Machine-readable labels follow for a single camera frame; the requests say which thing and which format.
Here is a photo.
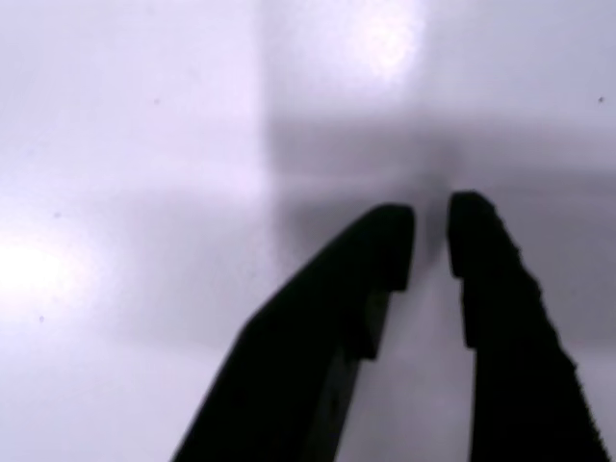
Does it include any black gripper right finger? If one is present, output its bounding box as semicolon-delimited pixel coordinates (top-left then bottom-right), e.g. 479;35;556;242
446;191;608;462

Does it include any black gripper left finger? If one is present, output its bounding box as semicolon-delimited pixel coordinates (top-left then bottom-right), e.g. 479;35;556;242
170;203;416;462

